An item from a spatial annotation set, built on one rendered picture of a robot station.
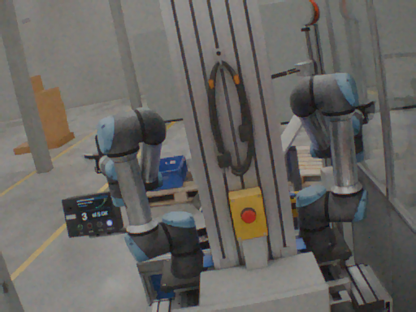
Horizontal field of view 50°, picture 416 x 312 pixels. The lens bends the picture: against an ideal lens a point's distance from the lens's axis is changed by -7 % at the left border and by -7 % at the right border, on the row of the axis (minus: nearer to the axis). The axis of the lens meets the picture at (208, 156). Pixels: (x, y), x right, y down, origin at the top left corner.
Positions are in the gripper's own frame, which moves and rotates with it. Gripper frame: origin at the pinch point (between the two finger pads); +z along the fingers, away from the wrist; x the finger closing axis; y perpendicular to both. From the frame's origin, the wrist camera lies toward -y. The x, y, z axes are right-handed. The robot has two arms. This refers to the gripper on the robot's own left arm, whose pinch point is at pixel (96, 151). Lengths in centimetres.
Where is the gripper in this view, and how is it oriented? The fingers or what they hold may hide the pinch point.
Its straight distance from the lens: 218.4
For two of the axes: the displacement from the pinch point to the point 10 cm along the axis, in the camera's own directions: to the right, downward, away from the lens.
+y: 0.7, 9.7, 2.2
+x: 9.0, -1.6, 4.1
